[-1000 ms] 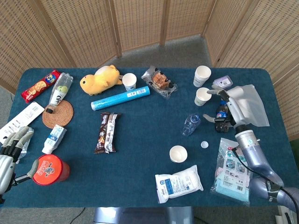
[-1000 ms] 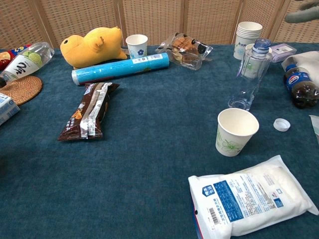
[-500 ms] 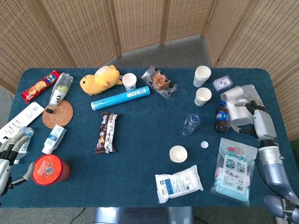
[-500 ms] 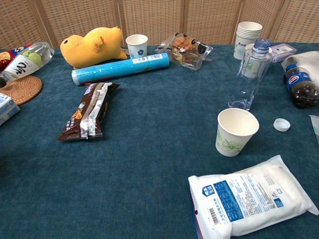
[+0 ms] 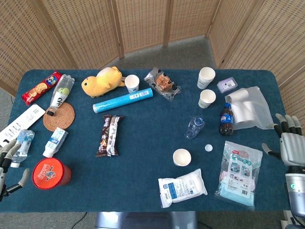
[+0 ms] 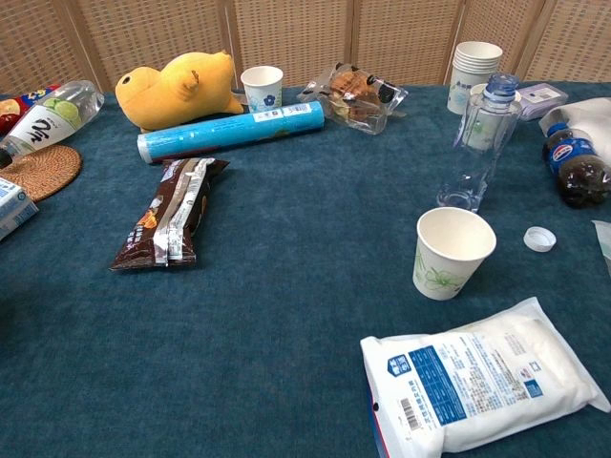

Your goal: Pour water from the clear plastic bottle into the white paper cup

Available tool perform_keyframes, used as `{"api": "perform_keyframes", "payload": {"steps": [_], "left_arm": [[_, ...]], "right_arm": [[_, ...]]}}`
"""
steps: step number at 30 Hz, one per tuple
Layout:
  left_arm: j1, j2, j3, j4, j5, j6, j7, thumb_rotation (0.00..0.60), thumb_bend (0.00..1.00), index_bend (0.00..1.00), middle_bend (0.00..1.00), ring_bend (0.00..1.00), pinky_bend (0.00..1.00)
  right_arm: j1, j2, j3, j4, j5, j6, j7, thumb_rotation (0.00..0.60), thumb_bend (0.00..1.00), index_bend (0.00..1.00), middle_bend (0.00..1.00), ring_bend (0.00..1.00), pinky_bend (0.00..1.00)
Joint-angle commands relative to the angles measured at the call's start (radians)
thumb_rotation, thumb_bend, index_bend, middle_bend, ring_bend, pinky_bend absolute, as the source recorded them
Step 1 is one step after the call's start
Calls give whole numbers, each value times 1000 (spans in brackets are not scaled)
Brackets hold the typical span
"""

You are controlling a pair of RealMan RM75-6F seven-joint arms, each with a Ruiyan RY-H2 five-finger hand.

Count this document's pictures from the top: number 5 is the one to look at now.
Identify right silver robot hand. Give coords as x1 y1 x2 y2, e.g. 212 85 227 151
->
261 113 305 167

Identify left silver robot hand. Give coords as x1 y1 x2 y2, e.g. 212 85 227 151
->
0 139 31 202

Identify clear water bottle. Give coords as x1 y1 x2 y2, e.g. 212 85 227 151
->
184 116 205 140

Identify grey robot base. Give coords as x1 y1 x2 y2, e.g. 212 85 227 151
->
95 211 198 229

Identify small water bottle blue label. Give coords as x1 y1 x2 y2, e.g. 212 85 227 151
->
10 129 35 168

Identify small cola bottle blue label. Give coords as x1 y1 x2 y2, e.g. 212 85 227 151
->
219 103 234 136

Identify lime soda bottle white label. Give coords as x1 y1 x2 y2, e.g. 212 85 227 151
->
46 74 75 117

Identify paper cup green flower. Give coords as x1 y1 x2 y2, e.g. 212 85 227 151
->
173 148 192 167
198 89 217 109

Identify paper cup blue flower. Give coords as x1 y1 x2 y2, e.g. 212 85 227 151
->
124 74 140 94

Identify clear bag of pastries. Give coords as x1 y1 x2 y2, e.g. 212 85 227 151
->
144 67 182 102

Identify long white flat box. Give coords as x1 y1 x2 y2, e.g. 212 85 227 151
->
0 104 46 147

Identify red lidded tub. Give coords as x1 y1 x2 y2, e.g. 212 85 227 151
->
32 157 72 190

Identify white blue milk carton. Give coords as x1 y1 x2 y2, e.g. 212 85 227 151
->
42 127 69 158

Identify translucent bag white rolls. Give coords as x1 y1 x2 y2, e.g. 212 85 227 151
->
224 86 275 130

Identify clear bag blue cloths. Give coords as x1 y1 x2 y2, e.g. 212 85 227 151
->
213 140 263 211

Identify woven rattan coaster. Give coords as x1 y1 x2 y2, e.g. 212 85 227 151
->
42 102 76 132

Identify red biscuit package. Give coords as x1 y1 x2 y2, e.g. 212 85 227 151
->
21 71 63 106

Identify purple wipes box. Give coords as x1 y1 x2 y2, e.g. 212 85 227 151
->
216 77 239 94

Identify brown chocolate snack package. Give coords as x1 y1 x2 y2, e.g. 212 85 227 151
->
96 114 124 158

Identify stack of paper cups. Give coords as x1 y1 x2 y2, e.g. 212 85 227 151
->
197 67 216 90

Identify white bag blue label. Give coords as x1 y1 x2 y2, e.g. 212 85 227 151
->
158 168 208 208

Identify yellow plush toy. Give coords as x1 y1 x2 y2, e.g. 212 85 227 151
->
81 66 126 98

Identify blue cylindrical roll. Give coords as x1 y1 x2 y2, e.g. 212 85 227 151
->
92 87 154 114

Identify dark teal tablecloth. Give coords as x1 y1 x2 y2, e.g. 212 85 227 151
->
0 69 297 213

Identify woven folding screen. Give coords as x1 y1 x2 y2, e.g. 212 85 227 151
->
0 0 305 144

